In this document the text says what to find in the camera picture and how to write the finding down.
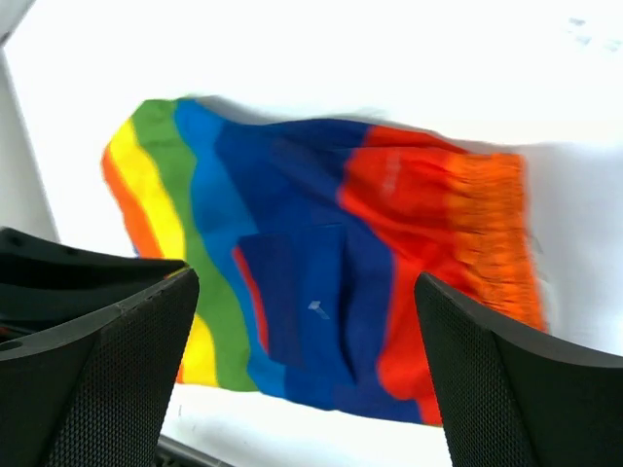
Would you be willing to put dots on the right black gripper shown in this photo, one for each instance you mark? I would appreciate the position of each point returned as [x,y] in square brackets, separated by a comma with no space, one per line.
[92,391]

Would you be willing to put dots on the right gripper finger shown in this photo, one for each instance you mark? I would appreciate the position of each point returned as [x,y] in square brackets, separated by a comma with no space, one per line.
[510,395]

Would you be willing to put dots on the rainbow striped shorts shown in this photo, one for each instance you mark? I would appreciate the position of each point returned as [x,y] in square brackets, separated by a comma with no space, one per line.
[308,237]

